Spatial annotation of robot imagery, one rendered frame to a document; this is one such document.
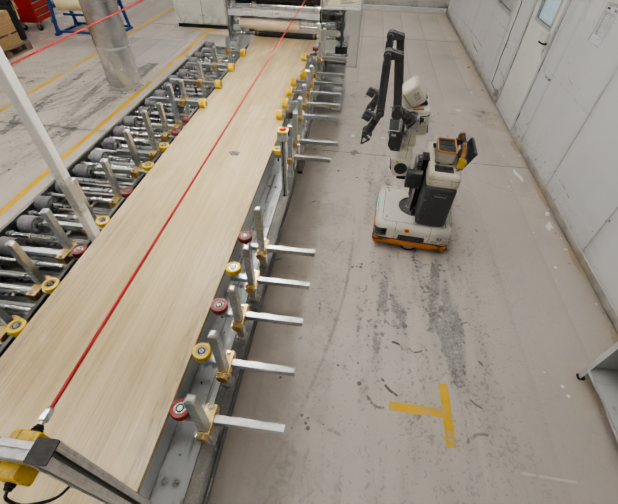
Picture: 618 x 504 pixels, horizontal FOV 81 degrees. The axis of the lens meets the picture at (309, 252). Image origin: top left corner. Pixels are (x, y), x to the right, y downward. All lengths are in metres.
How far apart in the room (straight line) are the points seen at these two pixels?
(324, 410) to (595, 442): 1.66
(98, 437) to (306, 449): 1.21
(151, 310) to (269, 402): 1.04
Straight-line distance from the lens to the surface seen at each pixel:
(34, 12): 10.67
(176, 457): 1.86
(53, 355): 1.96
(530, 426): 2.87
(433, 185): 3.04
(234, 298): 1.65
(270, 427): 1.59
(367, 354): 2.71
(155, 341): 1.80
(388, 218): 3.29
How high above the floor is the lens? 2.35
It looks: 46 degrees down
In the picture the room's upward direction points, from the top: 2 degrees clockwise
